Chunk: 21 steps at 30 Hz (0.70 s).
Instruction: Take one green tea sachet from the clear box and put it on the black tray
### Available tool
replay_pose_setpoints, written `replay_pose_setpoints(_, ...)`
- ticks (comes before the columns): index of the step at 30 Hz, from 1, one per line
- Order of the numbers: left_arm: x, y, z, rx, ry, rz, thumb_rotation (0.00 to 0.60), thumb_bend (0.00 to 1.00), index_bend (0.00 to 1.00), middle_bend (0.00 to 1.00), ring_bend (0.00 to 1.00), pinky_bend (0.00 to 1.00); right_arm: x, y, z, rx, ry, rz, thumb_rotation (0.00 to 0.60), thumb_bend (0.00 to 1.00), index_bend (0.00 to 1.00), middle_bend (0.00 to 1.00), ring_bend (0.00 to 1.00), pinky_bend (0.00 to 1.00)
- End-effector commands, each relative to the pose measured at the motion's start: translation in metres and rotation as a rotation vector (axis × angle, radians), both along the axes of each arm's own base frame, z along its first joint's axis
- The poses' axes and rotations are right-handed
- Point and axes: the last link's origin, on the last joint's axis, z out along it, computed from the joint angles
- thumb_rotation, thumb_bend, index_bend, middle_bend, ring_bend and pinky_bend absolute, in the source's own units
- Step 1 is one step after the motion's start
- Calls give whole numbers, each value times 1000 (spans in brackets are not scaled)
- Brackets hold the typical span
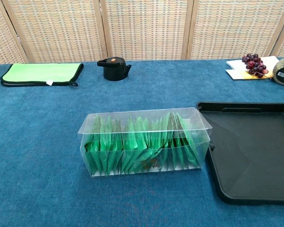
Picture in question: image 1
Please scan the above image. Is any clear plastic box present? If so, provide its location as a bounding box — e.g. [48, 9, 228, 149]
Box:
[77, 106, 213, 177]

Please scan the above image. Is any blue table cloth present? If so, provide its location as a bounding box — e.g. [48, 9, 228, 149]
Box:
[0, 56, 284, 227]

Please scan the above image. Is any large white paper napkin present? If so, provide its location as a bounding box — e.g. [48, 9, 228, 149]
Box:
[225, 56, 279, 74]

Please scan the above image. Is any woven folding screen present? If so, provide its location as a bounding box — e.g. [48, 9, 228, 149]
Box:
[0, 0, 284, 65]

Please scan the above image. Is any bunch of dark red grapes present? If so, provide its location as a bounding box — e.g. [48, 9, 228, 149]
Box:
[241, 53, 267, 78]

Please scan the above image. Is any black plastic tray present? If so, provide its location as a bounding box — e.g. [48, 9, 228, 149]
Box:
[195, 101, 284, 205]

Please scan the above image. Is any green cloth with black trim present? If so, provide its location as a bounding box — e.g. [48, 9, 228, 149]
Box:
[0, 62, 84, 87]

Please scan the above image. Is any black teapot with orange knob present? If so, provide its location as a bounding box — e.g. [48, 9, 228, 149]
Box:
[97, 57, 133, 81]

